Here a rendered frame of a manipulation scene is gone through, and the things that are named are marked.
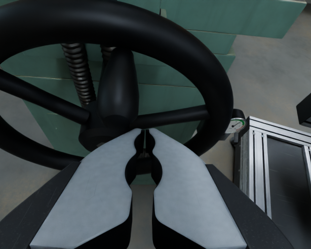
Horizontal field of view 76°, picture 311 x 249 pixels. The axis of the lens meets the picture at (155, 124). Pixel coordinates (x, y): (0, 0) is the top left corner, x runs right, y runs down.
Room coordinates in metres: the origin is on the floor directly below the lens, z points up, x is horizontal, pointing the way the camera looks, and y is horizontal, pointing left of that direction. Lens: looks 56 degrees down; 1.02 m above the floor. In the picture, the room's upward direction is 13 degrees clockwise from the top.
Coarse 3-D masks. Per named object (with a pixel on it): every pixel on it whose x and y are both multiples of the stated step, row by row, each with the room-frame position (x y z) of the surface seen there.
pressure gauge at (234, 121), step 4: (236, 112) 0.30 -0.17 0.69; (240, 112) 0.31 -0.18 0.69; (232, 116) 0.29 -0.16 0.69; (236, 116) 0.29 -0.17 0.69; (240, 116) 0.30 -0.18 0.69; (244, 116) 0.31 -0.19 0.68; (232, 120) 0.29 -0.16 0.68; (236, 120) 0.29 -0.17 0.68; (240, 120) 0.29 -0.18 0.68; (244, 120) 0.29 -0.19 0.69; (232, 124) 0.29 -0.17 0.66; (236, 124) 0.29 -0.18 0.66; (240, 124) 0.29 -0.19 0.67; (244, 124) 0.29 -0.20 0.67; (228, 128) 0.29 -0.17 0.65; (232, 128) 0.29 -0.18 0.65; (236, 128) 0.29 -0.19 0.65; (240, 128) 0.29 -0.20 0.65; (228, 132) 0.29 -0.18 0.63; (232, 132) 0.29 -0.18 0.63
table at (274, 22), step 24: (0, 0) 0.26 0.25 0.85; (168, 0) 0.31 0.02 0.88; (192, 0) 0.32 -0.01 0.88; (216, 0) 0.32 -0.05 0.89; (240, 0) 0.33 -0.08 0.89; (264, 0) 0.34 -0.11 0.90; (288, 0) 0.35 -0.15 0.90; (192, 24) 0.32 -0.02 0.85; (216, 24) 0.33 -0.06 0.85; (240, 24) 0.34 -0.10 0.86; (264, 24) 0.34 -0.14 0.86; (288, 24) 0.35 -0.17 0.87; (48, 48) 0.18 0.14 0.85; (96, 48) 0.20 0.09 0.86
